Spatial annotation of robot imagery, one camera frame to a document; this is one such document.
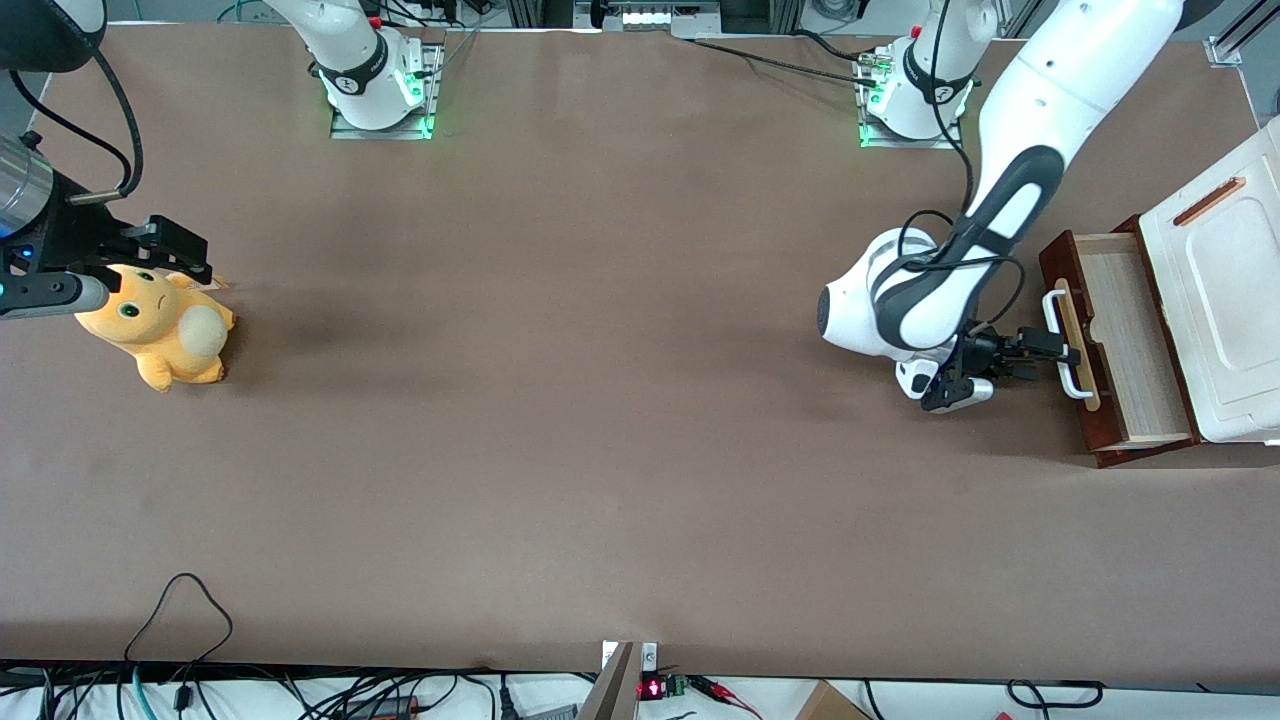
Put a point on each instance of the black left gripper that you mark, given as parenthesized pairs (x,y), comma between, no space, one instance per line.
(986,353)

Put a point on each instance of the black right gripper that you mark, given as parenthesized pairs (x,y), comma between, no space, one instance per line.
(62,243)

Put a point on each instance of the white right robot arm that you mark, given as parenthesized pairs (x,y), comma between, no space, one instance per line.
(350,50)

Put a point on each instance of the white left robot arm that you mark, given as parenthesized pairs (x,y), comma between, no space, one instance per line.
(1040,90)

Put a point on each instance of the orange plush toy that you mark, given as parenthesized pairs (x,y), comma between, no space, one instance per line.
(160,330)

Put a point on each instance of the white-topped dark wood cabinet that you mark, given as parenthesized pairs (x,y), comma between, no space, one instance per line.
(1235,320)

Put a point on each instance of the brown cardboard piece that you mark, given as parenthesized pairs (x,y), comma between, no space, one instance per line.
(830,703)

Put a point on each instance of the red clip leads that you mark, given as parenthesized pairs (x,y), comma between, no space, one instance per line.
(725,692)

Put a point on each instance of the black power adapter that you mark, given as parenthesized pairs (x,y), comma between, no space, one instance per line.
(385,708)

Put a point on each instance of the red LED display board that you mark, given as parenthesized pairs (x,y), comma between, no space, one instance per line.
(652,688)

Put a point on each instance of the white light strip device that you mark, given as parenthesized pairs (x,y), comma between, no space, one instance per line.
(655,17)

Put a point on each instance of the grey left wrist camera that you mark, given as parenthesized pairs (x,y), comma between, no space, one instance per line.
(958,395)

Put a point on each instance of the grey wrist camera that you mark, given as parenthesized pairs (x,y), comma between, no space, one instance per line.
(958,395)
(50,294)

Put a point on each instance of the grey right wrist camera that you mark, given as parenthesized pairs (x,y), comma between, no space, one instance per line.
(50,294)

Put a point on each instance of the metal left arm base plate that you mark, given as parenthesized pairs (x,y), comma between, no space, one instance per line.
(880,140)

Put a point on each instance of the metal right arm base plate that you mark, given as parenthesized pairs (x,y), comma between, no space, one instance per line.
(435,95)

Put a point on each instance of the aluminium frame extrusion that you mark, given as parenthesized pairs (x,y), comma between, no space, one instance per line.
(1235,40)

